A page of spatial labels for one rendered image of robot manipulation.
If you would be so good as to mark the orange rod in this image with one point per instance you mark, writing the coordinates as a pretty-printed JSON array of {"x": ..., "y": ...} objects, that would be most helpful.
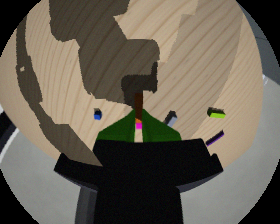
[{"x": 138, "y": 107}]

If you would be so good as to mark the lime green rod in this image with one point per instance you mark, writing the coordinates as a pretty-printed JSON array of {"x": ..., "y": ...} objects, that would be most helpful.
[{"x": 216, "y": 114}]

